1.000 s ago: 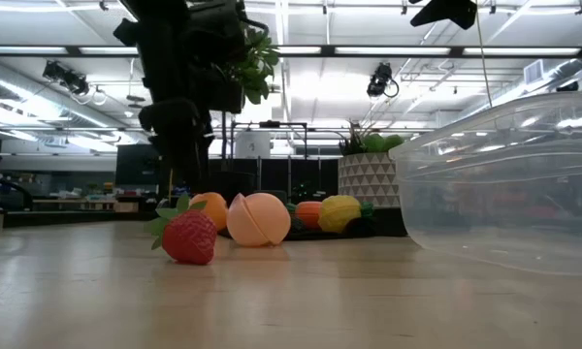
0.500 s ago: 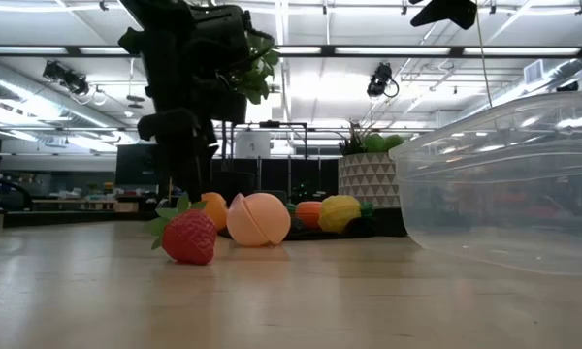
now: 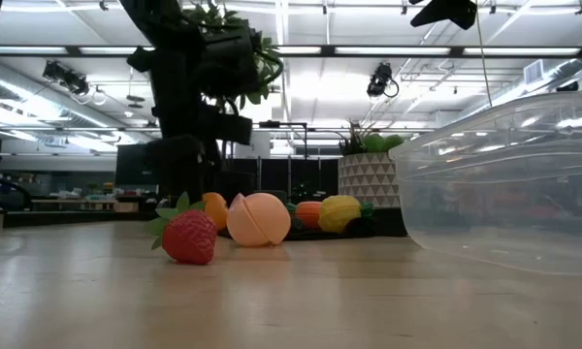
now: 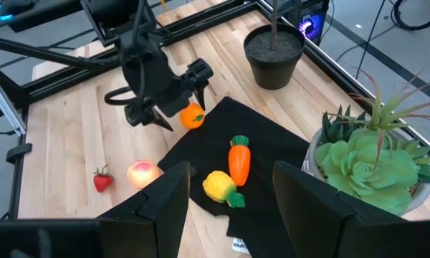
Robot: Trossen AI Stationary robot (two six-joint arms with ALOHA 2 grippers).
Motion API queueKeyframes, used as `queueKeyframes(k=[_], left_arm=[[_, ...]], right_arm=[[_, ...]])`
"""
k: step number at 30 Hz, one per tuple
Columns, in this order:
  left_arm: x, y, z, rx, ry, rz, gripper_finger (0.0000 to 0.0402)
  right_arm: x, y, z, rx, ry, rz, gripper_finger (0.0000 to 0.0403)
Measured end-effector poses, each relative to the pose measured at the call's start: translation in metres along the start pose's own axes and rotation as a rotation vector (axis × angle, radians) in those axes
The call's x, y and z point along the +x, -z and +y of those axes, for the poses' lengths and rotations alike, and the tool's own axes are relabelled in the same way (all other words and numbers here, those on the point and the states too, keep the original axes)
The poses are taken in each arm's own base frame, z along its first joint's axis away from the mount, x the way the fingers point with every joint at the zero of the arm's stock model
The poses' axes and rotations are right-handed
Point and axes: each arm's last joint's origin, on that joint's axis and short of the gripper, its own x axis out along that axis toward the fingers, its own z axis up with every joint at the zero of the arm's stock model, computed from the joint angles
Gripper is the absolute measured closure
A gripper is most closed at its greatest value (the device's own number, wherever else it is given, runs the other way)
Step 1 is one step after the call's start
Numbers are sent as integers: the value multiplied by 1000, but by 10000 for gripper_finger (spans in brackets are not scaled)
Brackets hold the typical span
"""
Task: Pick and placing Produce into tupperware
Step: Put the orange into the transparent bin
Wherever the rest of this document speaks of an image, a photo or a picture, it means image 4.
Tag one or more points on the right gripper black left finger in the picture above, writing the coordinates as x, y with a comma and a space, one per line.
157, 215

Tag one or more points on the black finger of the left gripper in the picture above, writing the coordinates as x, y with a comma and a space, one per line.
147, 118
200, 73

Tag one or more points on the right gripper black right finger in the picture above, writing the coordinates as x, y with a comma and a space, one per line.
315, 215

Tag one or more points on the orange toy fruit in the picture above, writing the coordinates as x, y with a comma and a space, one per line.
191, 115

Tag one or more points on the toy peach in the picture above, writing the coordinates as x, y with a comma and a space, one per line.
142, 173

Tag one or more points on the red toy strawberry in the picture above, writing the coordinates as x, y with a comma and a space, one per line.
102, 182

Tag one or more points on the toy carrot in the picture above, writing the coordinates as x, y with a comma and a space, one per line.
239, 165

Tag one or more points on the succulents in patterned white pot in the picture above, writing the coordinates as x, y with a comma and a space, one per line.
365, 168

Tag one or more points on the artificial tree in black pot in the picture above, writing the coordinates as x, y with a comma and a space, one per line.
274, 64

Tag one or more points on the black cloth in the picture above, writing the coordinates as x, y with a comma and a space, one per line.
268, 143

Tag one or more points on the computer tower with purple light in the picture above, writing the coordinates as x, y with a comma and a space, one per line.
313, 21

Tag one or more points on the dark device with blue light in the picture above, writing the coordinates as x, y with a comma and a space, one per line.
7, 10

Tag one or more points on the black table frame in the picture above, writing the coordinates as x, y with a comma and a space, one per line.
208, 22

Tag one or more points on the silver metal bracket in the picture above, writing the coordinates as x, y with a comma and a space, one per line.
5, 107

